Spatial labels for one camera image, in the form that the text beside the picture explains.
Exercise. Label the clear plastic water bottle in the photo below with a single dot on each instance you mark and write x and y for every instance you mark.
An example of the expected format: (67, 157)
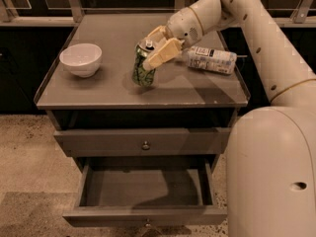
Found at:
(209, 59)

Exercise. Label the metal window frame rail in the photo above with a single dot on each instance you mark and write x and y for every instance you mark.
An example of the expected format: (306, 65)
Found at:
(39, 13)

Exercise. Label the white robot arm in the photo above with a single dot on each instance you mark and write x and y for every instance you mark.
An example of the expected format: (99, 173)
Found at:
(271, 151)

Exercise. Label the white ceramic bowl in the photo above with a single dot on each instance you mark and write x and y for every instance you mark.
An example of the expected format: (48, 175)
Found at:
(82, 59)

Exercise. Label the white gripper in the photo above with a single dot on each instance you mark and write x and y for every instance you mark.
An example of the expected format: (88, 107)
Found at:
(183, 26)

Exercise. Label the grey open middle drawer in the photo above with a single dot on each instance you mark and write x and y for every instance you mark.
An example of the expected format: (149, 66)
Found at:
(146, 191)

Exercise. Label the grey top drawer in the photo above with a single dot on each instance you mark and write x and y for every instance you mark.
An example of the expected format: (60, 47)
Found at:
(128, 142)

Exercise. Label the dark green soda can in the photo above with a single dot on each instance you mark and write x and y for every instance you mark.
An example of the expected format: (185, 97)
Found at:
(140, 76)

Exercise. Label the round metal drawer knob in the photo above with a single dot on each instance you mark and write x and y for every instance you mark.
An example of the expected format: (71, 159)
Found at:
(145, 145)

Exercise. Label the grey drawer cabinet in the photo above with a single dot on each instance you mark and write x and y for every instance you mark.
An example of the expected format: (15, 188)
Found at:
(179, 97)

